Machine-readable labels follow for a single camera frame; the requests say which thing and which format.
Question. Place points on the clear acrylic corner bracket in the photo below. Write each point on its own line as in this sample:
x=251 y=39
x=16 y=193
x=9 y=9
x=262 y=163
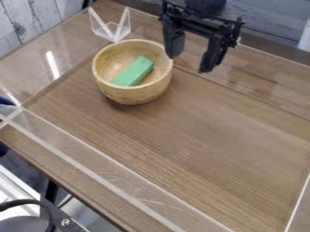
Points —
x=109 y=31

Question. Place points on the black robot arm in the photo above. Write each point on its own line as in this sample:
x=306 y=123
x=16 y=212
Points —
x=188 y=27

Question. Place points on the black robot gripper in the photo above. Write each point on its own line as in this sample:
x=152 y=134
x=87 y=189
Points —
x=204 y=13

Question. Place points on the green rectangular block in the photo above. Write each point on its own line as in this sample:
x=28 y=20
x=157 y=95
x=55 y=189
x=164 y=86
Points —
x=133 y=73

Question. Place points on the brown wooden bowl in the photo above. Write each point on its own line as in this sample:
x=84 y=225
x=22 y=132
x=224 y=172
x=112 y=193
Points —
x=115 y=57

